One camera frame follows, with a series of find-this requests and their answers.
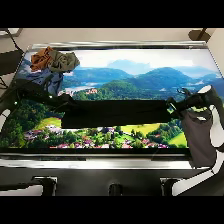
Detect black garment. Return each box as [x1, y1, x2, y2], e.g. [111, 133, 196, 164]
[60, 97, 180, 130]

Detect olive grey garment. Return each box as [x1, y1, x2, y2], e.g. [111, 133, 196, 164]
[47, 50, 81, 74]

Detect blue garment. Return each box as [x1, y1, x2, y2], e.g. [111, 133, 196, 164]
[23, 68, 65, 97]

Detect brown garment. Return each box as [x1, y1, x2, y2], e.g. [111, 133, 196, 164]
[29, 46, 56, 72]

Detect black chair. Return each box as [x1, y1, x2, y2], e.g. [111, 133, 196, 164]
[0, 28, 25, 91]

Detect silver frame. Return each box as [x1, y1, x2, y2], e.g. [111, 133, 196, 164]
[0, 40, 224, 197]

